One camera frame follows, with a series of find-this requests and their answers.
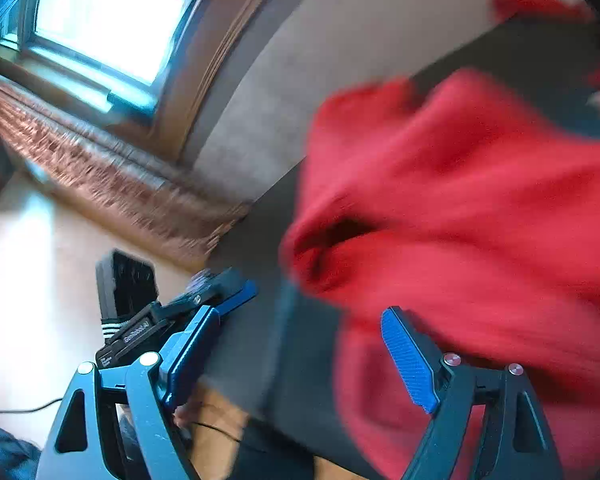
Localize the bright red fuzzy sweater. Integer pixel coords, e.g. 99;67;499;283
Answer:
280;70;600;479

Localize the brown floral curtain left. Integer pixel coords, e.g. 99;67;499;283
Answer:
0;75;249;269

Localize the window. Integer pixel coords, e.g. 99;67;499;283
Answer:
0;0;198;122

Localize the dark red garment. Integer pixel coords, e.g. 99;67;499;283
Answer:
490;0;600;89

